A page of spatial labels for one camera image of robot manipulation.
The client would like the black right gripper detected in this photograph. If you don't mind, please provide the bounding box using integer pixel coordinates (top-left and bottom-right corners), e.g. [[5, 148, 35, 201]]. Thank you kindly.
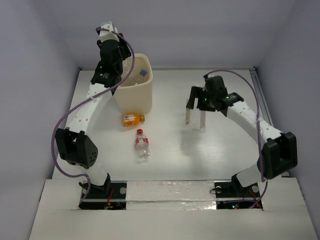
[[186, 85, 216, 112]]

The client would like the tall blue cap bottle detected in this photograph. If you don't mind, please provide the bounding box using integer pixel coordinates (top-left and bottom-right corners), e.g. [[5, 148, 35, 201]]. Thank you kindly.
[[134, 69, 147, 85]]

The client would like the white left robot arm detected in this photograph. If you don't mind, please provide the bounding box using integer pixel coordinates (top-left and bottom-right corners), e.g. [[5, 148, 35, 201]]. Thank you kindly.
[[51, 27, 135, 198]]

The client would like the orange juice bottle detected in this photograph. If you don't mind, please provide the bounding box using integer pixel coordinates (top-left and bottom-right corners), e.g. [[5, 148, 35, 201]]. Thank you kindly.
[[122, 113, 145, 127]]

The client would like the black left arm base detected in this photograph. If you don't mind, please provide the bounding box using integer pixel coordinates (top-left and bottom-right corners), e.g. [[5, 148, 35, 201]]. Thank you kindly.
[[79, 181, 127, 210]]

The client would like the aluminium side rail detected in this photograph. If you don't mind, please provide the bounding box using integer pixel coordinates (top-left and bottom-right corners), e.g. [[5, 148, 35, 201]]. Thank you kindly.
[[249, 66, 290, 178]]

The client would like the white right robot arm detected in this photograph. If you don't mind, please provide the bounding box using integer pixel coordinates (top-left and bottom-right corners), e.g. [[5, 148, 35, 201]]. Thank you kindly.
[[186, 75, 298, 196]]

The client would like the cream plastic bin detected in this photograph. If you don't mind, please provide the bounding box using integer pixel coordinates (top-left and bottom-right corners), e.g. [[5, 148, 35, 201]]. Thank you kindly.
[[114, 53, 153, 114]]

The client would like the slim clear white-cap bottle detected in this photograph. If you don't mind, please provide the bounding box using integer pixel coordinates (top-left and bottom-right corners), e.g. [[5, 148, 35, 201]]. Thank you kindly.
[[121, 57, 133, 79]]

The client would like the red cap clear bottle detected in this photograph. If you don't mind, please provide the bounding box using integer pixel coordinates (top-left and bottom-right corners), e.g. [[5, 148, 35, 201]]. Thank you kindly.
[[135, 129, 150, 158]]

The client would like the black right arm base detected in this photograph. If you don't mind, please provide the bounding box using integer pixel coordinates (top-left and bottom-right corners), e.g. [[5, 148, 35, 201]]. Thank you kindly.
[[210, 176, 263, 210]]

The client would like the silver tape strip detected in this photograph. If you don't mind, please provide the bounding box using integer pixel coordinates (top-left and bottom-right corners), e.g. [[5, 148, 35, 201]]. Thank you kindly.
[[125, 180, 217, 211]]

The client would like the large clear square bottle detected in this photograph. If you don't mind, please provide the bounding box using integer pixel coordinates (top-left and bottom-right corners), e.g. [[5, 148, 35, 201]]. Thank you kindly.
[[185, 98, 206, 132]]

